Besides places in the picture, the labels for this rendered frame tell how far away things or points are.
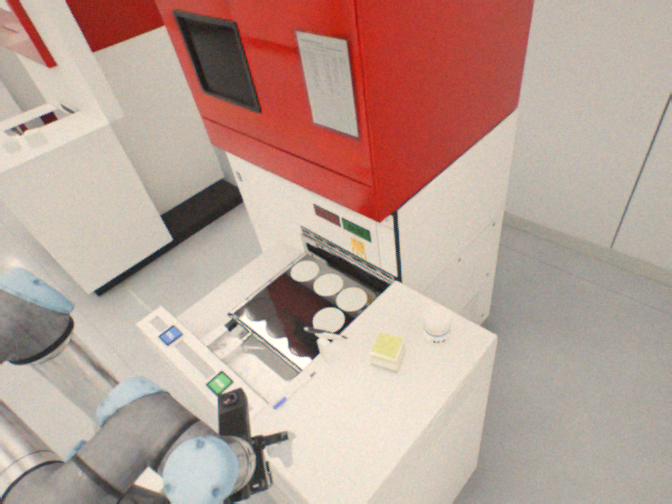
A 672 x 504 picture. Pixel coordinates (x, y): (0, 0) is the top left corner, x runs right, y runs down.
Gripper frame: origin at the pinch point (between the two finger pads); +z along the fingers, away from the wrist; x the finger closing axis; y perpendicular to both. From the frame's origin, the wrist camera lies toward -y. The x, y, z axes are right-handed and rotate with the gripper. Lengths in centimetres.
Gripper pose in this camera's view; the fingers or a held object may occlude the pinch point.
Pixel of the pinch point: (255, 443)
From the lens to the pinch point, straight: 92.5
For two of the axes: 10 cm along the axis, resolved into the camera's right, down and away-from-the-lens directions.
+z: 0.2, 3.5, 9.3
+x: 9.6, -2.5, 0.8
